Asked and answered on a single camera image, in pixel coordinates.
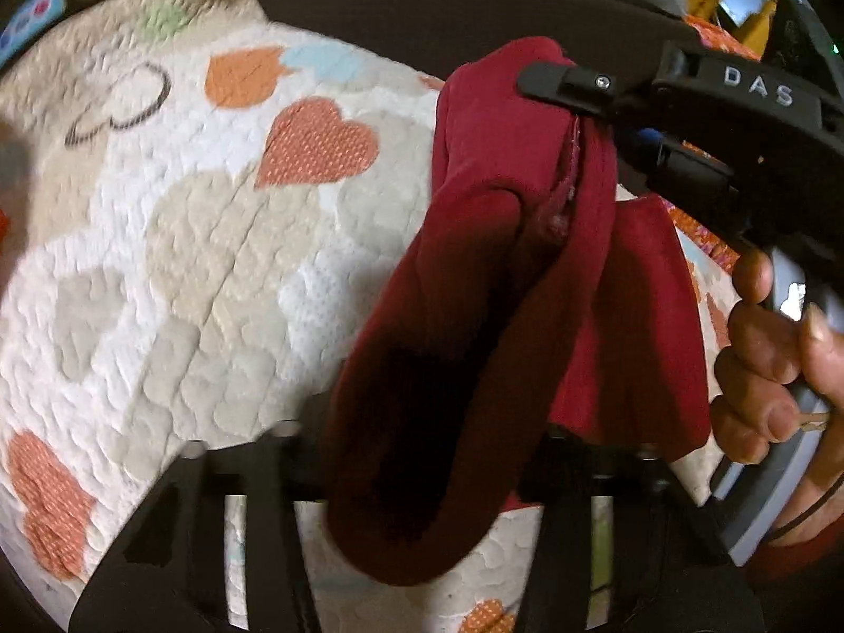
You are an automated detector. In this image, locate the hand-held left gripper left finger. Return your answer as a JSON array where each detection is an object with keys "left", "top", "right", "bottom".
[{"left": 66, "top": 422, "right": 331, "bottom": 633}]

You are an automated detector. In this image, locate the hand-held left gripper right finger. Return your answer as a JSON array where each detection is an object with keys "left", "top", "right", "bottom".
[{"left": 521, "top": 428, "right": 766, "bottom": 633}]

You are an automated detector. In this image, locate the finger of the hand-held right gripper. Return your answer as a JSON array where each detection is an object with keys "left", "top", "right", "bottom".
[
  {"left": 616, "top": 128, "right": 736, "bottom": 212},
  {"left": 516, "top": 40, "right": 664, "bottom": 113}
]

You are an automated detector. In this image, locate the maroon sweatshirt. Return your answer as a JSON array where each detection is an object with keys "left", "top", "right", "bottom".
[{"left": 323, "top": 36, "right": 713, "bottom": 588}]

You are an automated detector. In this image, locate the person's right forearm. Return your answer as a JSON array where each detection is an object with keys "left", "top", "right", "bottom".
[{"left": 752, "top": 527, "right": 844, "bottom": 588}]

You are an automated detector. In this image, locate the person's right hand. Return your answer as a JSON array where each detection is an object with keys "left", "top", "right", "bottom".
[{"left": 708, "top": 251, "right": 844, "bottom": 538}]

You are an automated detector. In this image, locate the orange floral cloth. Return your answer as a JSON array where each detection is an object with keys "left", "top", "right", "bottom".
[{"left": 673, "top": 13, "right": 759, "bottom": 271}]

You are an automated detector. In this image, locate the dark brown cushion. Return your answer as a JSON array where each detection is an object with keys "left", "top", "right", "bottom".
[{"left": 254, "top": 0, "right": 687, "bottom": 100}]

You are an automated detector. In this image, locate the quilted heart-pattern blanket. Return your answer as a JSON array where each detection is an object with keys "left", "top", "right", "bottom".
[{"left": 0, "top": 0, "right": 746, "bottom": 633}]

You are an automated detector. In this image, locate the blue toy box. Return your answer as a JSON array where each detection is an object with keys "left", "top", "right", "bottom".
[{"left": 0, "top": 0, "right": 67, "bottom": 67}]

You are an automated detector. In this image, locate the yellow frame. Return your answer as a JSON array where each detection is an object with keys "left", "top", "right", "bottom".
[{"left": 682, "top": 0, "right": 782, "bottom": 54}]

